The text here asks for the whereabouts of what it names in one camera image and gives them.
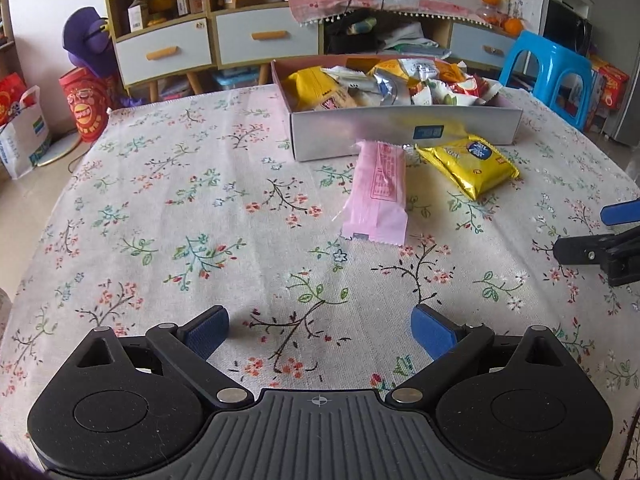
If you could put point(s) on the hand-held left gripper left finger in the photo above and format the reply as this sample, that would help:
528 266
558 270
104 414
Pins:
205 332

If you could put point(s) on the yellow packet blue label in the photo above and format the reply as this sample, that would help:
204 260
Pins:
470 165

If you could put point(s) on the long wooden console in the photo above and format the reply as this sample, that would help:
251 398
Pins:
442 35

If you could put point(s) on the red gift bag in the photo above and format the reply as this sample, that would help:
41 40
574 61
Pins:
11 97

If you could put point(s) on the pink snack packet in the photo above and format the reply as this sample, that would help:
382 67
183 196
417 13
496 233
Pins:
380 190

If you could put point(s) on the pink cardboard box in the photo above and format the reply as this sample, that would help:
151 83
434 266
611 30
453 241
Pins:
350 130

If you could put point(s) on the blue plastic stool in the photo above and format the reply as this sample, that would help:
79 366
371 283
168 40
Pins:
550 57

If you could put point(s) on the black microwave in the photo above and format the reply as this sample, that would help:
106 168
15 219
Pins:
567 22

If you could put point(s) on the glass jar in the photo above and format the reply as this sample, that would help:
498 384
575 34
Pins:
491 14

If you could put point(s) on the tall wooden shelf cabinet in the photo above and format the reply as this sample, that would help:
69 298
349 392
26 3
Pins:
107 15

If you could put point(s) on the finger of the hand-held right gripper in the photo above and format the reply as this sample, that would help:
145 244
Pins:
585 250
622 212

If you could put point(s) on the colourful carton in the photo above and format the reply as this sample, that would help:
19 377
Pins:
607 90

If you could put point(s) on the white red triangular packet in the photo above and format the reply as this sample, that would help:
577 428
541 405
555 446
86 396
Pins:
475 91

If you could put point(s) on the clear bin blue lid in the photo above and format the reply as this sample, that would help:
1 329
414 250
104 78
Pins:
235 80

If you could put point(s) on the purple plush toy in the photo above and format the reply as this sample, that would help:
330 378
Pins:
90 40

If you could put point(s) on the round white floor base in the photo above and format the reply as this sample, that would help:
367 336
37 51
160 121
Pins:
60 150

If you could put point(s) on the white shopping bag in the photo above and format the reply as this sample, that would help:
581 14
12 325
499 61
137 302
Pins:
25 140

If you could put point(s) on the pile of white papers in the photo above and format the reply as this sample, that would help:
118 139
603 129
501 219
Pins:
415 40

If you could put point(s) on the black bag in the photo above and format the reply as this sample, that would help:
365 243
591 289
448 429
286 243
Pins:
350 40

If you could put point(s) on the silver blue-print snack packet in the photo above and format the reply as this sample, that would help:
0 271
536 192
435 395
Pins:
420 67

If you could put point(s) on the beige snack packet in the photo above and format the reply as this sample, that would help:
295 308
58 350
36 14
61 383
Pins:
337 99

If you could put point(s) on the red round drum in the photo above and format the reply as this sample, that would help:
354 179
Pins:
85 105

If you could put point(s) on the large plain yellow packet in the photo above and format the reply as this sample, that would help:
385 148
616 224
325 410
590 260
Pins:
305 87

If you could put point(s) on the white drawer with lock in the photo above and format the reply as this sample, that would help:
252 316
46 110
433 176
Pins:
162 50

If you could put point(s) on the long silver packet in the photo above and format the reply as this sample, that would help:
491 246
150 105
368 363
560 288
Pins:
392 87

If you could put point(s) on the yellow packet printed text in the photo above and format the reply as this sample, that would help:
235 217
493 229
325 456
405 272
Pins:
387 66

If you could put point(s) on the wide white drawer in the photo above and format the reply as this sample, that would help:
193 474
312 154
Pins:
267 35

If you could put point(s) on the small white drawer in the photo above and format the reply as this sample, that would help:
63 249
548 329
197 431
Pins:
480 45

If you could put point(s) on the pink fringed cloth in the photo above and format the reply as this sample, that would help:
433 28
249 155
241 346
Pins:
400 2

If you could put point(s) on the white green printed packet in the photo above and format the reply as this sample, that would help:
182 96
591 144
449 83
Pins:
432 94

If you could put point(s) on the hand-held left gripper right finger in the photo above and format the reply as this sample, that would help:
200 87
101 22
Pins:
435 332

